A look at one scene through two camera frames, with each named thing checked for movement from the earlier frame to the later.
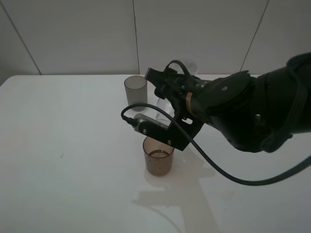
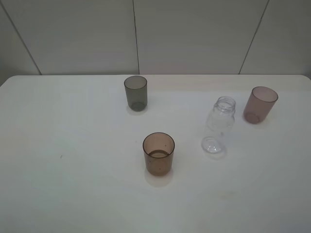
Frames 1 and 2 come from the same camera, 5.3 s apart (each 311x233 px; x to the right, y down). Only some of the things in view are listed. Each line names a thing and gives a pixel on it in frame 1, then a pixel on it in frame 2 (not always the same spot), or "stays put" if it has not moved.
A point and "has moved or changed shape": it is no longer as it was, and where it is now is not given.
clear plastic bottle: x=166 y=109 has moved or changed shape
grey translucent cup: x=136 y=90 stays put
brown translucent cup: x=158 y=156 stays put
